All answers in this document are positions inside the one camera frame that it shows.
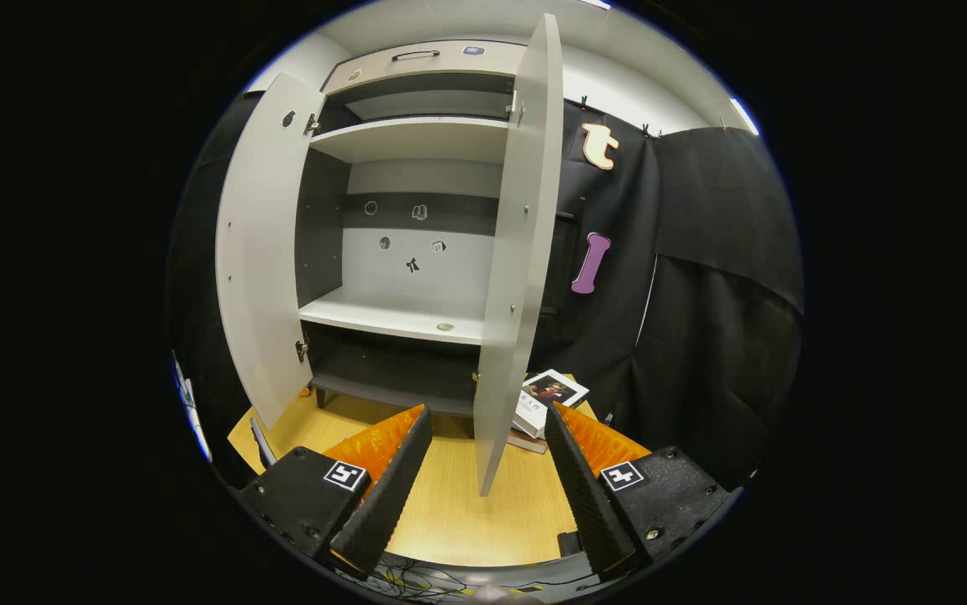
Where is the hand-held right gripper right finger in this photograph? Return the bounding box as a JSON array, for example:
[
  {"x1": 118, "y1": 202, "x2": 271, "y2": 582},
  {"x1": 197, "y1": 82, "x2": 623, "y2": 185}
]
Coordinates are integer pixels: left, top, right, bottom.
[{"x1": 544, "y1": 402, "x2": 744, "y2": 582}]

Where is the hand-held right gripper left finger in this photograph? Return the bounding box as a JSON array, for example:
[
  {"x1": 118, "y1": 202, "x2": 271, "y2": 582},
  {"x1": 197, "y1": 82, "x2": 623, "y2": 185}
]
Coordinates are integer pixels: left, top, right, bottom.
[{"x1": 235, "y1": 405, "x2": 434, "y2": 581}]

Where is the grey cabinet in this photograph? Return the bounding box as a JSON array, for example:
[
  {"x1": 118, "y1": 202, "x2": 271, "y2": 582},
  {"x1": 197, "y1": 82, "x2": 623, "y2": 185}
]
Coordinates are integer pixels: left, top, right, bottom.
[{"x1": 297, "y1": 38, "x2": 534, "y2": 417}]

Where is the grey cabinet door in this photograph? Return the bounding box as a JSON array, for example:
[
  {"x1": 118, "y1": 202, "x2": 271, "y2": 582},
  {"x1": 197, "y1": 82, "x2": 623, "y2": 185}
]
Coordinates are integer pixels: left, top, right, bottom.
[
  {"x1": 214, "y1": 73, "x2": 326, "y2": 431},
  {"x1": 473, "y1": 13, "x2": 565, "y2": 497}
]

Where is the grey cabinet drawer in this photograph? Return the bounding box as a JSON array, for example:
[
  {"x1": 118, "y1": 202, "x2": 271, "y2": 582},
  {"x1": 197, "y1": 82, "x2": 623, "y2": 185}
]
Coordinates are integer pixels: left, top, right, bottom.
[{"x1": 321, "y1": 39, "x2": 530, "y2": 95}]

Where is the white book with photo cover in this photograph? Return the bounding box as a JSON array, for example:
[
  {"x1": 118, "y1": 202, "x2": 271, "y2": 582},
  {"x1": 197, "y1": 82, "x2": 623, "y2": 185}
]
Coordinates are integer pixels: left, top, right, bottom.
[{"x1": 512, "y1": 368, "x2": 591, "y2": 439}]

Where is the black backdrop cloth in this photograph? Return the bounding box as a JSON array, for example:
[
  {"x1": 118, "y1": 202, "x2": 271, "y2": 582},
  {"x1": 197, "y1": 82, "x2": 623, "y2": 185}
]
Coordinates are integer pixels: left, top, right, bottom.
[{"x1": 166, "y1": 92, "x2": 805, "y2": 492}]

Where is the tangle of black cables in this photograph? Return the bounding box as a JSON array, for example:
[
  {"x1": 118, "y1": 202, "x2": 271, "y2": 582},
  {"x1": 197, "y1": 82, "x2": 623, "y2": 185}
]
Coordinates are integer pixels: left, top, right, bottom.
[{"x1": 361, "y1": 559, "x2": 484, "y2": 601}]

